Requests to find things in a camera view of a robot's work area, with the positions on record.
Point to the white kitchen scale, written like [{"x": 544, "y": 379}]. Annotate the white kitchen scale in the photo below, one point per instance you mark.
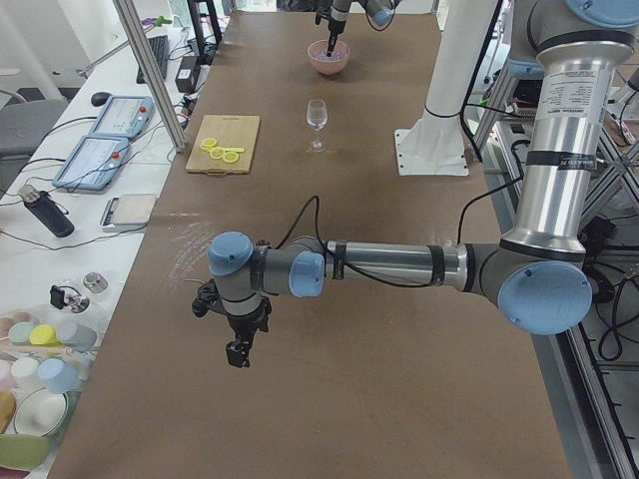
[{"x": 127, "y": 212}]

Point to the aluminium frame post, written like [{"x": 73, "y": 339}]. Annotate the aluminium frame post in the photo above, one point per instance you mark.
[{"x": 137, "y": 37}]

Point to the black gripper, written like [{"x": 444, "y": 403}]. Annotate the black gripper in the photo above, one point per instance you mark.
[
  {"x": 336, "y": 15},
  {"x": 243, "y": 324}
]

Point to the black keyboard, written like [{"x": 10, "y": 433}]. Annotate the black keyboard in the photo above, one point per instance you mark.
[{"x": 160, "y": 48}]

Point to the pink bowl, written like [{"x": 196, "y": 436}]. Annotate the pink bowl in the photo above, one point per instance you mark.
[{"x": 328, "y": 69}]

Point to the blue teach pendant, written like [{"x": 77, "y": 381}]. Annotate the blue teach pendant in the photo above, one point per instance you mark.
[
  {"x": 124, "y": 116},
  {"x": 93, "y": 164}
]

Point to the steel cup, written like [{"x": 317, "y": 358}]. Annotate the steel cup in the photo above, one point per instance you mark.
[{"x": 95, "y": 282}]

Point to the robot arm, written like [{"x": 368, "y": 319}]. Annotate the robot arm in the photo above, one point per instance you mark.
[
  {"x": 379, "y": 15},
  {"x": 534, "y": 274}
]

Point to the black power box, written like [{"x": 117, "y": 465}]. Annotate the black power box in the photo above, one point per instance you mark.
[{"x": 191, "y": 75}]

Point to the lemon slice near handle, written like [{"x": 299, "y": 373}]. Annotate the lemon slice near handle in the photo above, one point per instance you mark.
[{"x": 230, "y": 157}]

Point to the wooden cutting board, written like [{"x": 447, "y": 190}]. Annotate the wooden cutting board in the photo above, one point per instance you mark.
[{"x": 231, "y": 131}]

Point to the lemon slice far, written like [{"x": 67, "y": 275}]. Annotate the lemon slice far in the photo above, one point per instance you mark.
[{"x": 207, "y": 144}]

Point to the black computer mouse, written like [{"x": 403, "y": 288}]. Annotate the black computer mouse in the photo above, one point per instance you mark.
[{"x": 100, "y": 98}]

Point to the blue teach pendant far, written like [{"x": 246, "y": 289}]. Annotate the blue teach pendant far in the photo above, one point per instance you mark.
[{"x": 124, "y": 116}]

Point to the black water bottle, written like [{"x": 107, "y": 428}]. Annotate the black water bottle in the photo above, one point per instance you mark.
[{"x": 52, "y": 216}]

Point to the lemon slice middle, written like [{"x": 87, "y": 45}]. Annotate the lemon slice middle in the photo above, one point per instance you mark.
[{"x": 217, "y": 153}]

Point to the grey office chair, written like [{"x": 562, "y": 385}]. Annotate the grey office chair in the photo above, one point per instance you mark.
[{"x": 25, "y": 124}]

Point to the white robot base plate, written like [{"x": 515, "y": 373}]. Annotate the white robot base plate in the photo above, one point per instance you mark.
[{"x": 433, "y": 146}]

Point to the clear wine glass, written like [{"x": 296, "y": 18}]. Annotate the clear wine glass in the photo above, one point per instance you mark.
[{"x": 317, "y": 119}]

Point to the blue teach pendant near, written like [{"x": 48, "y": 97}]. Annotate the blue teach pendant near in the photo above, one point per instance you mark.
[{"x": 93, "y": 164}]

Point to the pile of clear ice cubes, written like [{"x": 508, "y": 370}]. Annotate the pile of clear ice cubes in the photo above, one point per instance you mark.
[{"x": 320, "y": 52}]

